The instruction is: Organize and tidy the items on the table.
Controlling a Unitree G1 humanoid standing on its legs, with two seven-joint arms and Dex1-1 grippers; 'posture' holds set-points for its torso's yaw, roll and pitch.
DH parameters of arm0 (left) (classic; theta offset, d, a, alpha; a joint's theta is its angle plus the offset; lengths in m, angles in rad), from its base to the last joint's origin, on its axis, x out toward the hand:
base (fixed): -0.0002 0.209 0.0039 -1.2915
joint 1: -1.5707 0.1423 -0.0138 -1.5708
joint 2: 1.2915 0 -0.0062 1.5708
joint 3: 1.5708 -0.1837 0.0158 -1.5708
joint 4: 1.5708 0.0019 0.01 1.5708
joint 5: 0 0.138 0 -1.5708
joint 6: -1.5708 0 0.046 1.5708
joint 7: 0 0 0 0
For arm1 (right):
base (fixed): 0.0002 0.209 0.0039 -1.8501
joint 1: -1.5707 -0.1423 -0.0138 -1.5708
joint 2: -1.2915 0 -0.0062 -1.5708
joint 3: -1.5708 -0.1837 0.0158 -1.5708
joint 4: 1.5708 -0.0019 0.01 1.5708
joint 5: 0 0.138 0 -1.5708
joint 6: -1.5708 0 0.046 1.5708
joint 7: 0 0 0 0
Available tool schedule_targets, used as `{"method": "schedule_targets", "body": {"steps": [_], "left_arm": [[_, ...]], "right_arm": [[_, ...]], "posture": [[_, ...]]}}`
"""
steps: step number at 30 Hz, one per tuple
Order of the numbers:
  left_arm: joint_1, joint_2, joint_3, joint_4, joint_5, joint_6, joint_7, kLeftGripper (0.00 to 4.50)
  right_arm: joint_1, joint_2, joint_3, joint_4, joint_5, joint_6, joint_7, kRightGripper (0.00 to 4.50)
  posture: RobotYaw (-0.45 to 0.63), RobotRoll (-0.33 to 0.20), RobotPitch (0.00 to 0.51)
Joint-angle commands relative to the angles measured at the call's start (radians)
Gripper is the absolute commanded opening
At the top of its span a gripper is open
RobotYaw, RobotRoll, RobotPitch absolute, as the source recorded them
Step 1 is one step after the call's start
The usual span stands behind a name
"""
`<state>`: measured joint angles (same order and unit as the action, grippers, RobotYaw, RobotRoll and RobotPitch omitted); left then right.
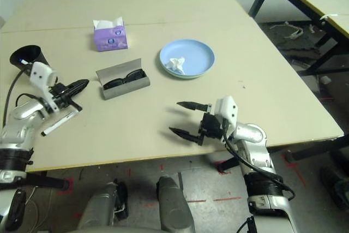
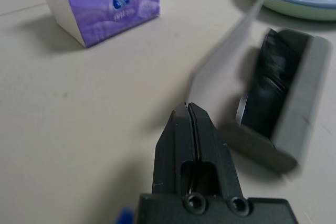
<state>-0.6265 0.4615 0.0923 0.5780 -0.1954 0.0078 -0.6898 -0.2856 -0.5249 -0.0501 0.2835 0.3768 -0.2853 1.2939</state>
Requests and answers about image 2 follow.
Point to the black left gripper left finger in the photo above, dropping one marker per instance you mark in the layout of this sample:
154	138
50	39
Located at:
173	140

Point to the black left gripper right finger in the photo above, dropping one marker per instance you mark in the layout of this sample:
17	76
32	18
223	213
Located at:
212	145

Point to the blue cap whiteboard marker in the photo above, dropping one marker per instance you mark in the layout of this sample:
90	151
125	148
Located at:
126	216

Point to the grey glasses case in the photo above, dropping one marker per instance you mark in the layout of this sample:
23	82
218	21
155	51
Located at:
302	90

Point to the purple tissue pack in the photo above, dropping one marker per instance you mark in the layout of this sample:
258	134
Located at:
105	11

